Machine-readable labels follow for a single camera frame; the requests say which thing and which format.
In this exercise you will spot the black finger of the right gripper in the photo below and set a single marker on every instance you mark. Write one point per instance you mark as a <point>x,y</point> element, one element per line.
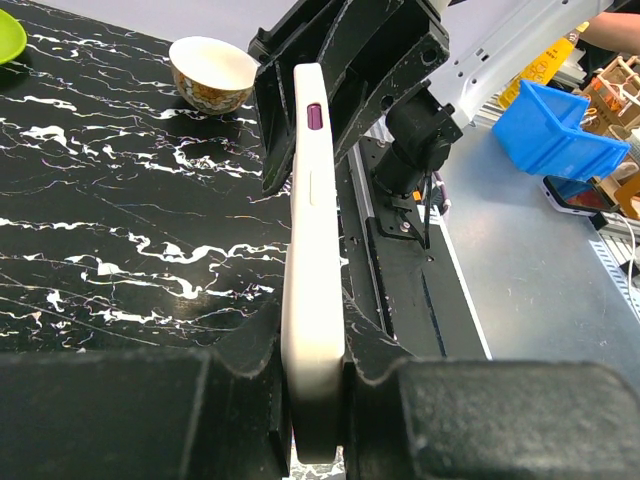
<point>375,54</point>
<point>295,39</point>

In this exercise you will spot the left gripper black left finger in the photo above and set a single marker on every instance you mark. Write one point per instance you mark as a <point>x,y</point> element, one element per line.
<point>217,412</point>

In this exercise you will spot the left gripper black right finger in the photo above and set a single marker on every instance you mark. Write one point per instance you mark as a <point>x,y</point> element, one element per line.
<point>412,418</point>

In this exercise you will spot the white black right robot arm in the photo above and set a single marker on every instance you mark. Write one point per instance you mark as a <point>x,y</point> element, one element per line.
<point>490,41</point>

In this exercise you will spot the white phone on bench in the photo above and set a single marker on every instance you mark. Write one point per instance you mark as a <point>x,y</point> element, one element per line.
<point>576,197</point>

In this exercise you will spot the cream floral bowl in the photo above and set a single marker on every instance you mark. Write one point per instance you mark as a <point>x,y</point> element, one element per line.
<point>213,76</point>

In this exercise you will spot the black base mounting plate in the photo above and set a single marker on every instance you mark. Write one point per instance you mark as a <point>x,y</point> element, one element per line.
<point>422,299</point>

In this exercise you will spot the blue plastic bin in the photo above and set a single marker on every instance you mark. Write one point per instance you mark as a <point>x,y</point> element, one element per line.
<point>542,135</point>

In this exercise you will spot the lime green plate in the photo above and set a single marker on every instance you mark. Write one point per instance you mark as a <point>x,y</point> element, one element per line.
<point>13,38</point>

